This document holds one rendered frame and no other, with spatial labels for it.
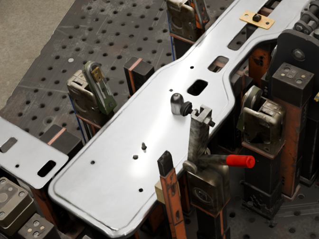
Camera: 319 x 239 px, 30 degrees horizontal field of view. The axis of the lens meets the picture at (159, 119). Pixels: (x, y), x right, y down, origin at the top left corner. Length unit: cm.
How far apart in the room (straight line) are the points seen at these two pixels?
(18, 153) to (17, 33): 194
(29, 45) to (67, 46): 116
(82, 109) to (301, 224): 60
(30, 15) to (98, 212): 223
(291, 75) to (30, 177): 58
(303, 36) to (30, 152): 62
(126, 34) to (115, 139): 74
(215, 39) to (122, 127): 34
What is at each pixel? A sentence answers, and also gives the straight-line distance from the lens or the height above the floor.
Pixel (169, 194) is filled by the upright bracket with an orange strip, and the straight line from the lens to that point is 107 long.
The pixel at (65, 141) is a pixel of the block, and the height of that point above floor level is 98.
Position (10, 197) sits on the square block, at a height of 106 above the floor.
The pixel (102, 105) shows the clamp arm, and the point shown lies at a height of 101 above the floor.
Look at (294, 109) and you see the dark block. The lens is 126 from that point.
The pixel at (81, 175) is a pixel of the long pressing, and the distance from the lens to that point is 126.
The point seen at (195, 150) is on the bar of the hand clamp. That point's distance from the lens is 110.
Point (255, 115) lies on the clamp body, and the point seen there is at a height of 106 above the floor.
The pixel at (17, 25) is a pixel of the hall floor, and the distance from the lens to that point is 328.
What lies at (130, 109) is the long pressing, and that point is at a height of 100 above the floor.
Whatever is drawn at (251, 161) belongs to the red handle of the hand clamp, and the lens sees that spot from 105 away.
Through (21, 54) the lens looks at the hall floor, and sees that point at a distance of 310.
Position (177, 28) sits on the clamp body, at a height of 96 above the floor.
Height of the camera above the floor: 200
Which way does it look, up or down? 50 degrees down
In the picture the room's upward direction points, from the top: 10 degrees counter-clockwise
